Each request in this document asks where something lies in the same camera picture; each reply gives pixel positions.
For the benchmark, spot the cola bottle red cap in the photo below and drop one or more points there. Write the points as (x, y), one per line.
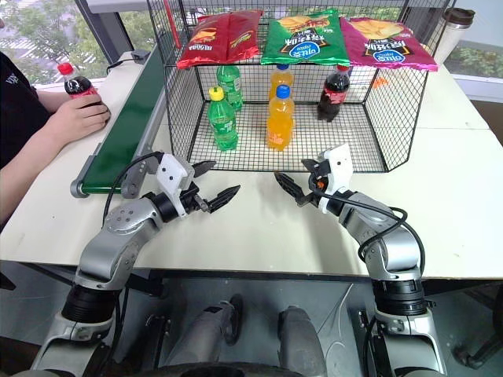
(332, 94)
(76, 84)

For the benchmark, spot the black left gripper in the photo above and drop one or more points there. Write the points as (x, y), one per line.
(193, 198)

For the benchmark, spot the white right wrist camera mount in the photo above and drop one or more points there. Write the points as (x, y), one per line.
(338, 167)

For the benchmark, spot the black chair base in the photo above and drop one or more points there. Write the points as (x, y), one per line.
(477, 355)

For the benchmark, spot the person's right hand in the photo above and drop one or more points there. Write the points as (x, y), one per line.
(80, 118)

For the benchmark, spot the black table frame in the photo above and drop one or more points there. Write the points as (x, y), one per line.
(251, 275)

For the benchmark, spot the red chips bag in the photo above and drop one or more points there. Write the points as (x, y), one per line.
(218, 39)

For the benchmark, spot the green soda bottle yellow cap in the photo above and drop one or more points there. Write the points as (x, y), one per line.
(224, 121)

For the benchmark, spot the person's black shirt torso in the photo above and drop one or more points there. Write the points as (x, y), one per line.
(17, 110)

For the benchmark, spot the green chips bag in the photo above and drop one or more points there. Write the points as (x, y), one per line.
(304, 39)

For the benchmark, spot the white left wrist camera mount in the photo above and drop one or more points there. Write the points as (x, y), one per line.
(169, 169)

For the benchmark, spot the red strip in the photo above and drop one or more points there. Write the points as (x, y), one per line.
(172, 23)

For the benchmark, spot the green conveyor belt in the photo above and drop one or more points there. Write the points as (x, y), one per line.
(125, 118)

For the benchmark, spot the grey left robot leg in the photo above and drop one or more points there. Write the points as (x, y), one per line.
(208, 334)

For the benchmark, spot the orange soda bottle blue cap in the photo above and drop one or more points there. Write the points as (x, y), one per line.
(281, 76)
(280, 125)

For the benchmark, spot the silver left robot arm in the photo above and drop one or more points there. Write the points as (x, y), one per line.
(118, 235)

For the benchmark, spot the person's right forearm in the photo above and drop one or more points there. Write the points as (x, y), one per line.
(31, 153)

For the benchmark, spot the small orange object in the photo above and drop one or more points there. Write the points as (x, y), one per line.
(380, 81)

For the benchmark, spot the grey right robot leg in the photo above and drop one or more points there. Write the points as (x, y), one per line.
(300, 341)

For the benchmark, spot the white tumbler brown lid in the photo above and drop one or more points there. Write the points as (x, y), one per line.
(452, 35)

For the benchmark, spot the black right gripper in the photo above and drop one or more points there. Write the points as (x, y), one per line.
(319, 176)

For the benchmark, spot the grey robot leg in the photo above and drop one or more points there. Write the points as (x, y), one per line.
(300, 341)
(208, 334)

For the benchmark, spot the grey power adapter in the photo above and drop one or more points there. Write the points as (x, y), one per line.
(140, 56)

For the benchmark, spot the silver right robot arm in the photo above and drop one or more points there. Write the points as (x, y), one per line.
(389, 251)

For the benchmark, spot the dark rounded robot torso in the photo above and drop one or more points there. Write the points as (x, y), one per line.
(251, 371)

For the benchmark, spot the pink chips bag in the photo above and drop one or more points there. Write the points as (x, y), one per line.
(387, 45)

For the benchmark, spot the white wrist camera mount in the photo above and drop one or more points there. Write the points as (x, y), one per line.
(338, 167)
(169, 169)

